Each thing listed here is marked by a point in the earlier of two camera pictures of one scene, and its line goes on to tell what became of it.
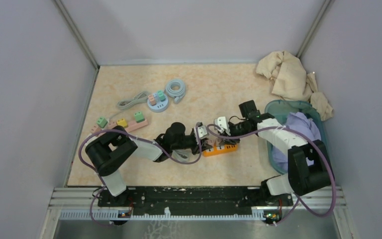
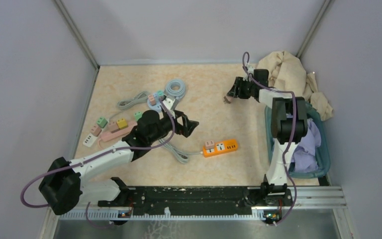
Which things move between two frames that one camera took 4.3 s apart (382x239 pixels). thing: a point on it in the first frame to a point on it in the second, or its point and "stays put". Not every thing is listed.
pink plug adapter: [210, 142] stays put
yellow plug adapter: [122, 122] stays put
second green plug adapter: [102, 122] stays put
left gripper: [196, 149] to [190, 124]
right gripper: [230, 140] to [236, 91]
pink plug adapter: [216, 143] to [227, 100]
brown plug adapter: [111, 124] stays put
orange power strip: [219, 149] stays put
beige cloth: [291, 80] stays put
